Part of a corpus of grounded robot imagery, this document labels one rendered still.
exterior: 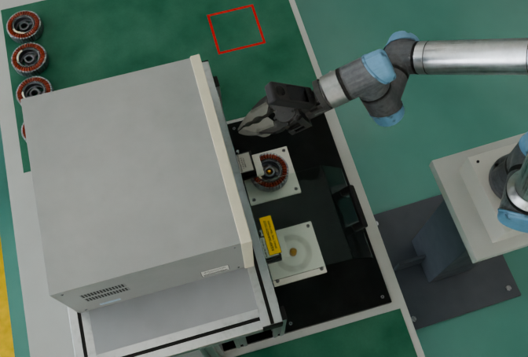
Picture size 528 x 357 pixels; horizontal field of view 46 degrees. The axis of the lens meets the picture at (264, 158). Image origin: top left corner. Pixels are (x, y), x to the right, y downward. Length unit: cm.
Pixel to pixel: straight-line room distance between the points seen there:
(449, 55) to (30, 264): 125
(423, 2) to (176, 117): 206
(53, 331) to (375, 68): 110
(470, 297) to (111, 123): 172
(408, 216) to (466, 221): 77
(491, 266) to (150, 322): 163
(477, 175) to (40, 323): 127
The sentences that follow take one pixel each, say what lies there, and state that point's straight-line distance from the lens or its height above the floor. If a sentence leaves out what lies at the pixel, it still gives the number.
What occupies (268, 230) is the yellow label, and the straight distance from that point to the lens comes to 148.
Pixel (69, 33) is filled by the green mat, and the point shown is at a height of 75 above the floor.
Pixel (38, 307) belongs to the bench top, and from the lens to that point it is 187.
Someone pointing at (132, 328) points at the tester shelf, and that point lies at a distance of 141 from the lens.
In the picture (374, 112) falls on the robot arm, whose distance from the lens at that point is 141.
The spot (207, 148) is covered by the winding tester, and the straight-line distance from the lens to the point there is 128.
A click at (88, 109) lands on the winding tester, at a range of 137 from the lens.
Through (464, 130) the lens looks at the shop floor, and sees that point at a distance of 288.
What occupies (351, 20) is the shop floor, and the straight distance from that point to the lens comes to 307.
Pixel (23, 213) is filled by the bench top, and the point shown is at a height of 75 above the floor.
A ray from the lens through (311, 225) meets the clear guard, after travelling 148.
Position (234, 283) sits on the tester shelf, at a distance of 140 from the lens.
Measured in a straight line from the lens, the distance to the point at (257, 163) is 173.
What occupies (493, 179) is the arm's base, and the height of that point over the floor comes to 88.
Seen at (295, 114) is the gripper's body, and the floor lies 127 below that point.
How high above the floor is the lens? 248
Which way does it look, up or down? 67 degrees down
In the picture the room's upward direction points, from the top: 1 degrees counter-clockwise
